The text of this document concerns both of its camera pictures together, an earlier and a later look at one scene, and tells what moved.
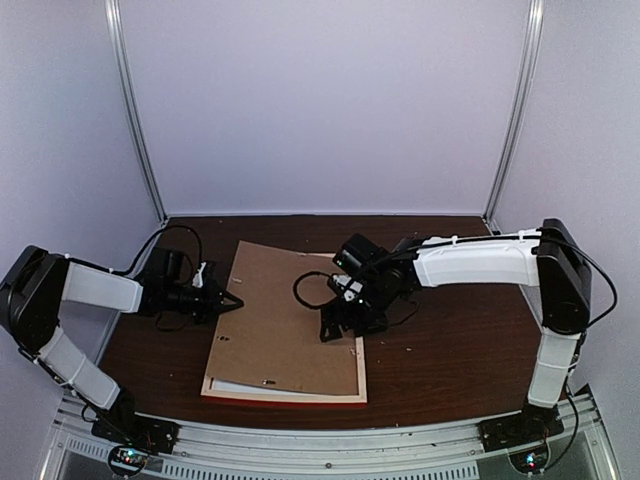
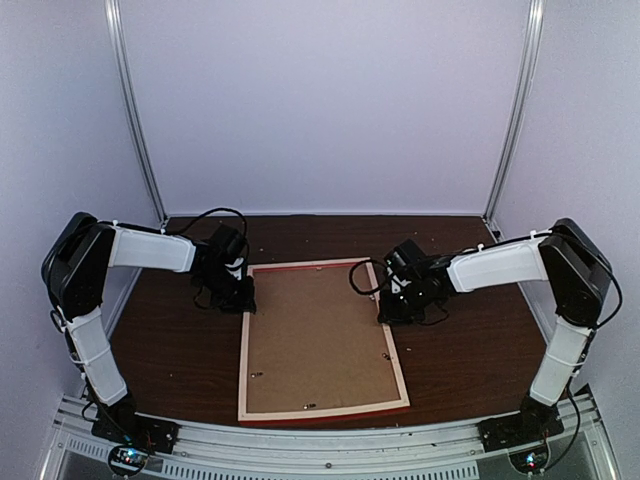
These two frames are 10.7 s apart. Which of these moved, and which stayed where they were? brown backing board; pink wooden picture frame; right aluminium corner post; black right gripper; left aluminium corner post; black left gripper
Moved: pink wooden picture frame; brown backing board; black right gripper; black left gripper
Stayed: right aluminium corner post; left aluminium corner post
